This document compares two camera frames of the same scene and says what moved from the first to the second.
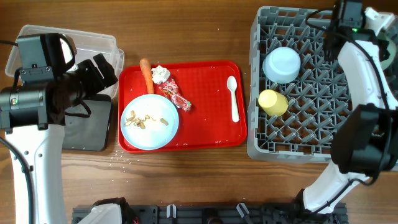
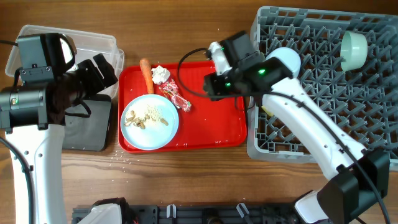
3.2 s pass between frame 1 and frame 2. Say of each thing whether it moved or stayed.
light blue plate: stayed
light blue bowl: stayed
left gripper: stayed
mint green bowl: moved
